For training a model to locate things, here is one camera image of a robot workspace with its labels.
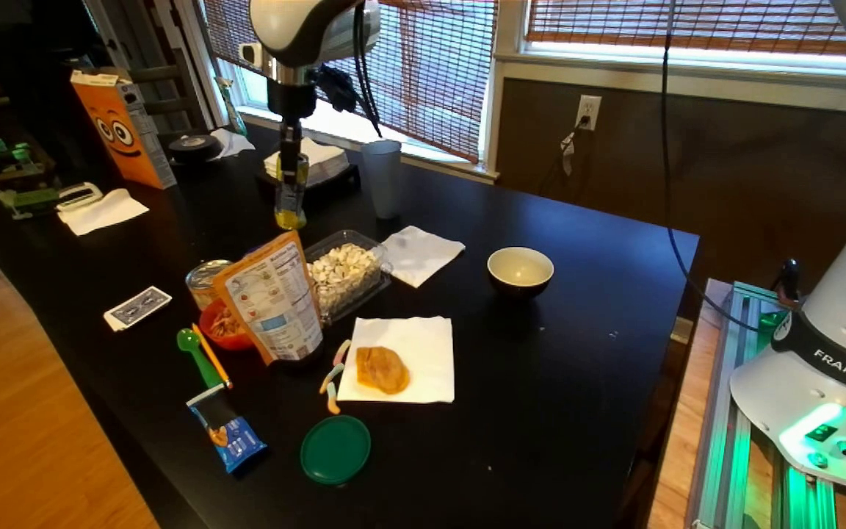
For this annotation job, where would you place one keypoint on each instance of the brown cookie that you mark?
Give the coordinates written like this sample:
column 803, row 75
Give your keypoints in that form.
column 382, row 370

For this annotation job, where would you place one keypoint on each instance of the white barcode card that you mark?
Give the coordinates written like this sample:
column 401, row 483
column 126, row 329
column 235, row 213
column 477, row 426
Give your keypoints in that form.
column 137, row 307

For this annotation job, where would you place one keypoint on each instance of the translucent plastic cup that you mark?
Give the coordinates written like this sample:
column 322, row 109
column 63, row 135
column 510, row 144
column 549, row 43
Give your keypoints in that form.
column 379, row 176

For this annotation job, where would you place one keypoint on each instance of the blue snack packet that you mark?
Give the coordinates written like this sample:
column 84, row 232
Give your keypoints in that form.
column 232, row 439

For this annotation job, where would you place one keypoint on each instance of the brown window blind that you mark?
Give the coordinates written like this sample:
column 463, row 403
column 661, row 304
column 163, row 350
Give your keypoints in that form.
column 439, row 68
column 689, row 23

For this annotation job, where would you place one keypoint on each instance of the black round tape roll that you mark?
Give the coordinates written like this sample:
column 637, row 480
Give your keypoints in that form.
column 192, row 148

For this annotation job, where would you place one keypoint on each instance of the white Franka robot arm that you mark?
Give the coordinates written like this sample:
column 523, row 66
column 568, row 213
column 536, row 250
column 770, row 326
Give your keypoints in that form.
column 824, row 332

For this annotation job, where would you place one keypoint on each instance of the aluminium robot base platform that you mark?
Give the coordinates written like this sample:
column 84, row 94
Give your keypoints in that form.
column 734, row 420

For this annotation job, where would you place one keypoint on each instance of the white folded paper towel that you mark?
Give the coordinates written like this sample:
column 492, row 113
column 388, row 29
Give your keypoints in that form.
column 101, row 210

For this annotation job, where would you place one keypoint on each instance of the small white bowl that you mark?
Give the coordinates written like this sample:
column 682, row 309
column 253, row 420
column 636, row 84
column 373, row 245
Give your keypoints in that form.
column 521, row 267

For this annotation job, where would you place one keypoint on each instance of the crumpled white napkin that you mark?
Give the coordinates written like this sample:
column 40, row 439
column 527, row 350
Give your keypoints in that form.
column 232, row 143

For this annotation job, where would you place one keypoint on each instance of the orange cardboard box with face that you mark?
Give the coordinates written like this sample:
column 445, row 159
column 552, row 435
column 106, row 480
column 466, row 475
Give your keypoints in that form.
column 122, row 128

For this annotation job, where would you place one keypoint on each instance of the silver metal can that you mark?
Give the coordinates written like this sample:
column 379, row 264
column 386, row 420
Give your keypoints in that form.
column 204, row 281

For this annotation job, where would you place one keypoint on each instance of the white wall outlet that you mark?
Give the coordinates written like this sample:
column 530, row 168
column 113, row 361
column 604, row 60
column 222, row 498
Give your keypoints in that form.
column 588, row 109

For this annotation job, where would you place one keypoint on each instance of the thin orange stick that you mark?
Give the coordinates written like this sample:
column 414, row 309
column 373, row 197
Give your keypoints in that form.
column 212, row 357

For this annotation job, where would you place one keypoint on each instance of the plain white paper napkin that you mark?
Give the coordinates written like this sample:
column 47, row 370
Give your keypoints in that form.
column 419, row 254

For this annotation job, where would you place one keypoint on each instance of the round green plastic lid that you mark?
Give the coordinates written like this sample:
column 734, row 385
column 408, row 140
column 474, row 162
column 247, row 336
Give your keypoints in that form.
column 336, row 450

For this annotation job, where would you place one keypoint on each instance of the orange and white food pouch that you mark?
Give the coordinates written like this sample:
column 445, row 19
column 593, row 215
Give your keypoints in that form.
column 278, row 297

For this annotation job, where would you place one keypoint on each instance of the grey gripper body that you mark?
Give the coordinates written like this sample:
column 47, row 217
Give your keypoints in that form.
column 292, row 118

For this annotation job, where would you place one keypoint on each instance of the green and white toy tool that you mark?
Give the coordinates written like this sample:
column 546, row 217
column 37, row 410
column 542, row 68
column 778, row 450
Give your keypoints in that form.
column 37, row 195

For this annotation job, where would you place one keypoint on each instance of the green toy figure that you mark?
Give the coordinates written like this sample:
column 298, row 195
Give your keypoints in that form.
column 6, row 153

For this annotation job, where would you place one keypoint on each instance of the white napkin under cookie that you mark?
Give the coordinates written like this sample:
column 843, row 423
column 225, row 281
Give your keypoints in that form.
column 411, row 342

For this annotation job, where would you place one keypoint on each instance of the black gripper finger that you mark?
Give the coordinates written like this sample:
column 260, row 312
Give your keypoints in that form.
column 282, row 195
column 298, row 195

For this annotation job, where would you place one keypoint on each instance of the clear plastic popcorn container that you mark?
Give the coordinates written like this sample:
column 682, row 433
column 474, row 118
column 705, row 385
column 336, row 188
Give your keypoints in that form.
column 348, row 273

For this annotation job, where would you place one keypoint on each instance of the green plastic measuring spoon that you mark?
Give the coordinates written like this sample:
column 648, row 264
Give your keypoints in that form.
column 194, row 350

